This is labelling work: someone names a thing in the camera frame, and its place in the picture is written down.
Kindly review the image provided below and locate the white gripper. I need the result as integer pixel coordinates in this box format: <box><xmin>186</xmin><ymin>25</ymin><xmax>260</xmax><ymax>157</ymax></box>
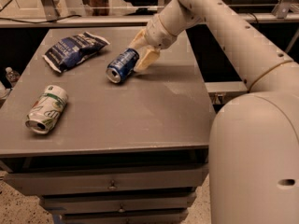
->
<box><xmin>129</xmin><ymin>14</ymin><xmax>177</xmax><ymax>72</ymax></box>

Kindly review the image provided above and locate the blue pepsi can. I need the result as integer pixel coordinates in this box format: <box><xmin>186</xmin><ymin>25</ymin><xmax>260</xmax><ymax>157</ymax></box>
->
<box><xmin>106</xmin><ymin>49</ymin><xmax>139</xmax><ymax>84</ymax></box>

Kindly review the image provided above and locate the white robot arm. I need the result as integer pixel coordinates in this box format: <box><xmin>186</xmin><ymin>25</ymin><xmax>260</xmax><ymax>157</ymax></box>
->
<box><xmin>131</xmin><ymin>0</ymin><xmax>299</xmax><ymax>224</ymax></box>

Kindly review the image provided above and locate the white green 7up can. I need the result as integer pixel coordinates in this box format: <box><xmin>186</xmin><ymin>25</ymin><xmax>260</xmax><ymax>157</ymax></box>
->
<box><xmin>25</xmin><ymin>85</ymin><xmax>68</xmax><ymax>134</ymax></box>

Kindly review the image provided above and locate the blue chip bag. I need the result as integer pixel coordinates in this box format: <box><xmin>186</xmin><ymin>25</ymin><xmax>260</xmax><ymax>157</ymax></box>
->
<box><xmin>43</xmin><ymin>32</ymin><xmax>109</xmax><ymax>73</ymax></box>

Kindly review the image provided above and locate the grey drawer cabinet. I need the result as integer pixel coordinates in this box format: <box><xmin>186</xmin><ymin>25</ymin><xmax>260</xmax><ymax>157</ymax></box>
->
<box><xmin>0</xmin><ymin>25</ymin><xmax>217</xmax><ymax>224</ymax></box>

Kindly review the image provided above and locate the clear plastic water bottle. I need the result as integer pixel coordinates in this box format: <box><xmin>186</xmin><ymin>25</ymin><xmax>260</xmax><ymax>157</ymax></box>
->
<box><xmin>6</xmin><ymin>67</ymin><xmax>21</xmax><ymax>87</ymax></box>

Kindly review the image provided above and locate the middle grey drawer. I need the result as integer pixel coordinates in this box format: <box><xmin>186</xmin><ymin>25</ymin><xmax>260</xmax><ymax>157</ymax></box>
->
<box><xmin>40</xmin><ymin>191</ymin><xmax>196</xmax><ymax>214</ymax></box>

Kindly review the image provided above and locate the grey drawer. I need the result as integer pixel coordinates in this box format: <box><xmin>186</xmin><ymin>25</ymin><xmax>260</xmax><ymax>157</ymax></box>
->
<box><xmin>4</xmin><ymin>164</ymin><xmax>208</xmax><ymax>196</ymax></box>
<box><xmin>40</xmin><ymin>191</ymin><xmax>196</xmax><ymax>214</ymax></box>
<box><xmin>62</xmin><ymin>209</ymin><xmax>188</xmax><ymax>224</ymax></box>

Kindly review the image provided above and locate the bottom grey drawer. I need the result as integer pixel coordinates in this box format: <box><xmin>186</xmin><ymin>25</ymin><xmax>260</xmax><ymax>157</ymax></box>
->
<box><xmin>62</xmin><ymin>209</ymin><xmax>188</xmax><ymax>224</ymax></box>

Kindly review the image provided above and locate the top grey drawer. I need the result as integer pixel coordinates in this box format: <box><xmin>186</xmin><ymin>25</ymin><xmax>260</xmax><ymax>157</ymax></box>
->
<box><xmin>4</xmin><ymin>164</ymin><xmax>208</xmax><ymax>196</ymax></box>

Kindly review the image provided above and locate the grey metal rail frame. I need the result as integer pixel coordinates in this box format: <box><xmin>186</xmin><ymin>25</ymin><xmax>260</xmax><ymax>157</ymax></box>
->
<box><xmin>0</xmin><ymin>0</ymin><xmax>299</xmax><ymax>27</ymax></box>

